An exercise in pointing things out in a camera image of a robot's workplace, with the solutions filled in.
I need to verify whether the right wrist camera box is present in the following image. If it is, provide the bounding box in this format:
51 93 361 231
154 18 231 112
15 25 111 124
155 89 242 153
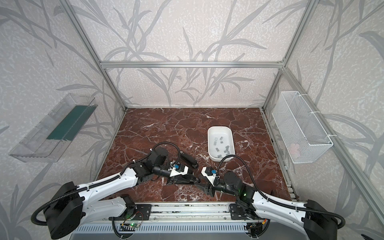
201 167 217 186

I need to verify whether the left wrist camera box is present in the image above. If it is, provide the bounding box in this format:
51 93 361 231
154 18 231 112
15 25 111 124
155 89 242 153
169 162 189 177

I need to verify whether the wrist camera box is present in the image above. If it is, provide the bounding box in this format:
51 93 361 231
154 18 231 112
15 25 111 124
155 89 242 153
201 167 217 186
169 162 189 177

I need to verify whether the green mat in shelf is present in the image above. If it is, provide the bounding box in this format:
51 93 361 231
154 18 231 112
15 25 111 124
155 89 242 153
47 105 98 141

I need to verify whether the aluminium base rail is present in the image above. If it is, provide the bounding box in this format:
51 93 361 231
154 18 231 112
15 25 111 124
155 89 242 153
64 201 316 224

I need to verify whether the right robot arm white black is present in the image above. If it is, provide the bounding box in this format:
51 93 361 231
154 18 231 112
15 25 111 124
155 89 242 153
199 167 338 240

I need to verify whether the white plastic tray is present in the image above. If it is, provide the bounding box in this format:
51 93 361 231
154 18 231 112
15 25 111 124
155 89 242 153
207 126 235 162

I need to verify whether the white wire mesh basket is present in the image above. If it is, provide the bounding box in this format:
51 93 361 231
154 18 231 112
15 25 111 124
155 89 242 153
272 91 333 164

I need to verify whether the small circuit board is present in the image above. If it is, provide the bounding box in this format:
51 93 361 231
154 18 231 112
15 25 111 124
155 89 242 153
120 223 142 232

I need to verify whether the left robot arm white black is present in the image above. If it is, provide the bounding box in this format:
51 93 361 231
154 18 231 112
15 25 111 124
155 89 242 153
31 148 189 240

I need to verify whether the clear acrylic wall shelf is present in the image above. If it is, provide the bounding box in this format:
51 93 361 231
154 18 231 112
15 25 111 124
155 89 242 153
9 94 98 163

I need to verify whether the black stapler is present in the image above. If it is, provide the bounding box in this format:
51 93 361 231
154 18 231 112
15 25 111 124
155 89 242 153
166 175 201 186
181 152 199 169

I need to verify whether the aluminium frame crossbar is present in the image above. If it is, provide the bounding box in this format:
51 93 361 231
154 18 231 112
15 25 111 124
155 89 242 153
100 61 283 69

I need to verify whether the left black corrugated cable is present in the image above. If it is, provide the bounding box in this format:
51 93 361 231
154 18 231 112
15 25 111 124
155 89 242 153
30 141 182 226

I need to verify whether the pink object in basket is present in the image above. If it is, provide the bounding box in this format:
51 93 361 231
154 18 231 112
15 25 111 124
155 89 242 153
289 144 301 159

